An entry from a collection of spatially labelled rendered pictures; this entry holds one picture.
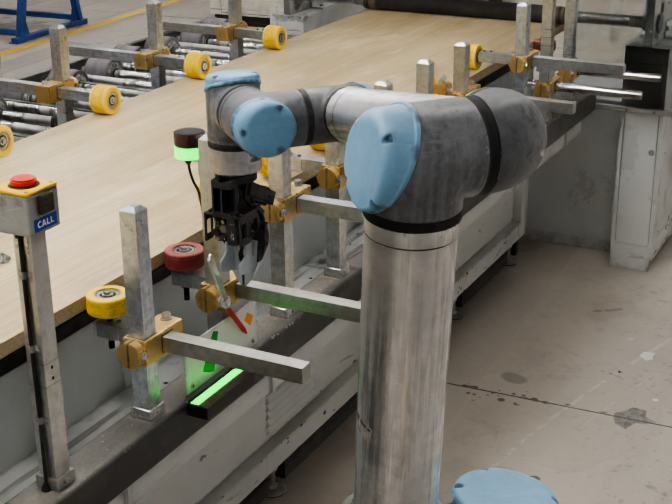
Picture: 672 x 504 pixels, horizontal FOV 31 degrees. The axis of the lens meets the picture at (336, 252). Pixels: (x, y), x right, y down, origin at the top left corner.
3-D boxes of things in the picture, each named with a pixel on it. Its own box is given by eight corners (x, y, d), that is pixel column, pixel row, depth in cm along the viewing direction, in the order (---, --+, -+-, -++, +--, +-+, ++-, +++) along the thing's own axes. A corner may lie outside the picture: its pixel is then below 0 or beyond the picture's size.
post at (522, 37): (524, 152, 392) (531, 1, 375) (520, 155, 389) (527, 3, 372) (513, 151, 394) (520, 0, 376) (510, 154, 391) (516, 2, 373)
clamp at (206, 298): (253, 290, 248) (252, 267, 246) (217, 315, 236) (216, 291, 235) (229, 286, 250) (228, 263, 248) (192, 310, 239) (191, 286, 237)
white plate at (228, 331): (258, 342, 253) (257, 298, 249) (188, 396, 231) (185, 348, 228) (256, 342, 253) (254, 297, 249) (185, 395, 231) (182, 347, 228)
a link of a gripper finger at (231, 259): (215, 291, 212) (212, 241, 209) (232, 279, 217) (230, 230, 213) (230, 294, 211) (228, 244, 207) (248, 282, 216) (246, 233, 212)
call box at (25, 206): (61, 228, 189) (57, 180, 186) (31, 243, 183) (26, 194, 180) (26, 222, 192) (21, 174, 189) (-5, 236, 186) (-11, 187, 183)
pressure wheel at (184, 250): (214, 295, 251) (211, 243, 247) (192, 310, 245) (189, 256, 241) (181, 288, 255) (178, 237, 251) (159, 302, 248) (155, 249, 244)
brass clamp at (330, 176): (365, 175, 285) (365, 154, 283) (338, 192, 274) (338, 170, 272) (341, 171, 288) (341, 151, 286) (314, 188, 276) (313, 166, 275)
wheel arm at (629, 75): (661, 84, 419) (662, 71, 418) (658, 86, 416) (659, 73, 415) (539, 71, 438) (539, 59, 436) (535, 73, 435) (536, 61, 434)
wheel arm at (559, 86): (642, 101, 399) (643, 88, 397) (639, 103, 396) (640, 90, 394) (515, 87, 417) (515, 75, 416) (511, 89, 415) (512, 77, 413)
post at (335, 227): (346, 292, 289) (345, 93, 272) (340, 297, 286) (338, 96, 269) (333, 289, 291) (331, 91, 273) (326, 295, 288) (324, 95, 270)
